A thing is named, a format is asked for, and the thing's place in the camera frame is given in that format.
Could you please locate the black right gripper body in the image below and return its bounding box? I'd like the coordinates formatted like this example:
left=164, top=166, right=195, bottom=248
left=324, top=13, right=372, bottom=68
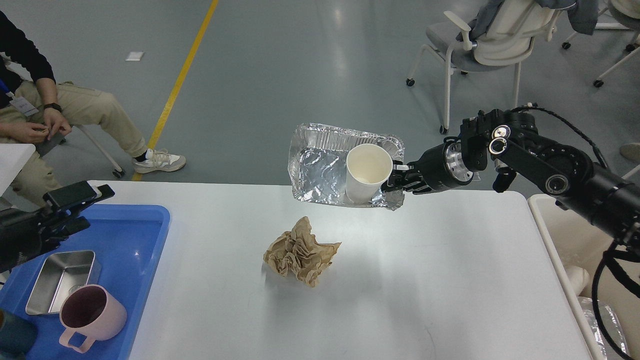
left=417, top=140, right=475, bottom=194

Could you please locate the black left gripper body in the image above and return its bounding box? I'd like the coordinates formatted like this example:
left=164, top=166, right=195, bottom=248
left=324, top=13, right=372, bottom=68
left=0, top=207, right=51, bottom=272

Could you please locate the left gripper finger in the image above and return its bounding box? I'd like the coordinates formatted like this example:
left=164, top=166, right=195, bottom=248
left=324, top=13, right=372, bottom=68
left=42, top=181, right=115, bottom=213
left=36, top=215, right=90, bottom=253

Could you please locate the cream paper cup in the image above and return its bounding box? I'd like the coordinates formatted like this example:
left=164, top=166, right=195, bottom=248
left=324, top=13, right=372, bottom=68
left=345, top=143, right=393, bottom=204

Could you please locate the square steel tray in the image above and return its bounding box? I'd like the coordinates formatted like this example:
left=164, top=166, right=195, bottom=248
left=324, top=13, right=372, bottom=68
left=25, top=250, right=102, bottom=316

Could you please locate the aluminium foil tray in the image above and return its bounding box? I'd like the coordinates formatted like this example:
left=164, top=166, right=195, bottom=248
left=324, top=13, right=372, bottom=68
left=288, top=123, right=405, bottom=211

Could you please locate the pink mug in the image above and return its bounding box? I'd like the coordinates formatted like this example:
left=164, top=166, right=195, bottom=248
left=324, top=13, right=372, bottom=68
left=58, top=284, right=128, bottom=354

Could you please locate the brown paper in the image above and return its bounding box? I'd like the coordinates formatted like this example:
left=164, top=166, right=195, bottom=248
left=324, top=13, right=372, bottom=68
left=263, top=216, right=342, bottom=288

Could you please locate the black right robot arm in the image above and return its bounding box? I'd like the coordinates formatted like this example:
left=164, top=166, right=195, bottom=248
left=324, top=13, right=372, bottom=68
left=381, top=104, right=640, bottom=302

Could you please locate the person right hand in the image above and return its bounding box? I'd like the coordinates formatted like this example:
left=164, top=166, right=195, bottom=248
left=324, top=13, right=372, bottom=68
left=7, top=122, right=50, bottom=144

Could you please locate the person left hand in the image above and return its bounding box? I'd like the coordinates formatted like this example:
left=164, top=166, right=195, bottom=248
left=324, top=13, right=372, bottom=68
left=43, top=107, right=72, bottom=141

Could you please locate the blue plastic tray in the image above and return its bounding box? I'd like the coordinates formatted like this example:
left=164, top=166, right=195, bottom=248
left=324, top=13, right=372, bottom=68
left=0, top=203, right=170, bottom=360

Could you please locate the white side table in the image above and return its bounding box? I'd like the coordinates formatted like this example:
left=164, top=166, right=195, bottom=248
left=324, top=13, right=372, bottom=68
left=0, top=143, right=37, bottom=211

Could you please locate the person in black sweater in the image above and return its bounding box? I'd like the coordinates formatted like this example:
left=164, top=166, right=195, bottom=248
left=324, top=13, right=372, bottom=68
left=0, top=10, right=187, bottom=207

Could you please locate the teal cylinder object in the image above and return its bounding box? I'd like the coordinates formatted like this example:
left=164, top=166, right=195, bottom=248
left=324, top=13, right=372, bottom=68
left=0, top=309, right=38, bottom=360

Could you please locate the white office chair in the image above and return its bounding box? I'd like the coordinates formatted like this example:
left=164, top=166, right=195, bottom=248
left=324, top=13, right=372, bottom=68
left=406, top=0, right=562, bottom=135

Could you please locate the beige plastic bin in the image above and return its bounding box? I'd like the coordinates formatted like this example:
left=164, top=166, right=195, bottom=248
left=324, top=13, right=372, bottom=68
left=528, top=194, right=640, bottom=360

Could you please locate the white cup in bin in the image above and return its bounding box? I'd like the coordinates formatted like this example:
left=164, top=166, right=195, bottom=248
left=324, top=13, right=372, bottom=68
left=564, top=265, right=591, bottom=297

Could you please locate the person in blue sweater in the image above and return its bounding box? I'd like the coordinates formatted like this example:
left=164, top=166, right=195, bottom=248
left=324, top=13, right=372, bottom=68
left=618, top=142, right=640, bottom=163

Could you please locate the grey jacket on chair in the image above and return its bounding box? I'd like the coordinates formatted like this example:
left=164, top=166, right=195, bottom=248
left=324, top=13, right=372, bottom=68
left=468, top=0, right=599, bottom=43

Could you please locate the foil tray in bin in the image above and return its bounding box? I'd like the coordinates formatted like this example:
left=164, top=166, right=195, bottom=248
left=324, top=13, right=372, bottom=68
left=577, top=296, right=629, bottom=360

